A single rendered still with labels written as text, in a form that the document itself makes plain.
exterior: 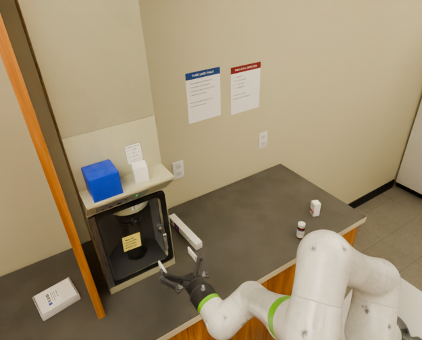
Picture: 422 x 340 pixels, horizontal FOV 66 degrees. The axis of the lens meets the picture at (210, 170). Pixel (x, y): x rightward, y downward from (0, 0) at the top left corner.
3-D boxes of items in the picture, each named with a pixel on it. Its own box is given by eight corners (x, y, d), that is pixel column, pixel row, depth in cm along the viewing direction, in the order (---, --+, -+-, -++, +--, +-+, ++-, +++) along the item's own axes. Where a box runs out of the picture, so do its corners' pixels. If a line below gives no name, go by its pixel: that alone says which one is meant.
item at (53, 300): (34, 302, 143) (32, 297, 141) (71, 282, 151) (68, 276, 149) (43, 321, 135) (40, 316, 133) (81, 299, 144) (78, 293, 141)
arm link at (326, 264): (407, 265, 105) (347, 227, 69) (402, 318, 101) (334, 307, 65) (365, 257, 114) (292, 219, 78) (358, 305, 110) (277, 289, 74)
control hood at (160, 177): (84, 213, 120) (77, 191, 114) (165, 183, 134) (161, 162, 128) (92, 231, 111) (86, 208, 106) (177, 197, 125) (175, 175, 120)
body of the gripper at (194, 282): (209, 280, 120) (196, 264, 127) (189, 291, 116) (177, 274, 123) (210, 293, 124) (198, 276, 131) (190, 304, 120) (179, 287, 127)
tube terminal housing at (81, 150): (94, 259, 163) (47, 115, 122) (154, 233, 177) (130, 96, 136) (110, 295, 145) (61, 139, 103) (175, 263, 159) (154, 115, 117)
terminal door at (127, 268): (110, 287, 142) (88, 216, 121) (173, 257, 155) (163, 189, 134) (111, 288, 142) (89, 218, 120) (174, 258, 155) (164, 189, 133)
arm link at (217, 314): (213, 340, 101) (222, 353, 108) (244, 313, 104) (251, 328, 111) (191, 306, 111) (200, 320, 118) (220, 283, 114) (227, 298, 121)
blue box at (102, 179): (86, 189, 115) (80, 167, 110) (114, 179, 119) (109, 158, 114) (94, 203, 108) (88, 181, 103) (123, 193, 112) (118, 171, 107)
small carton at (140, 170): (133, 176, 121) (130, 162, 117) (146, 173, 122) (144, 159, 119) (135, 183, 117) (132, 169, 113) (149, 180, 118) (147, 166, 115)
